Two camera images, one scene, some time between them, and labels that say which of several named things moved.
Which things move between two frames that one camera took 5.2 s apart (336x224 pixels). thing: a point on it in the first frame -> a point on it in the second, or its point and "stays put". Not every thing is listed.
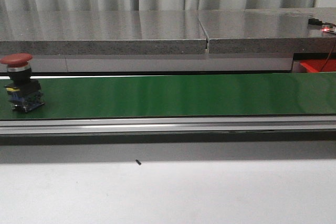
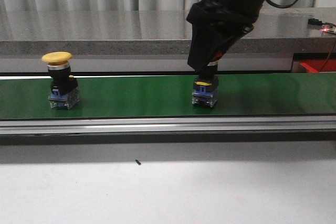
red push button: (24, 93) -> (205, 92)
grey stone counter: (242, 40) stays put
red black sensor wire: (327, 57) stays put
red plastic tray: (316, 65) stays put
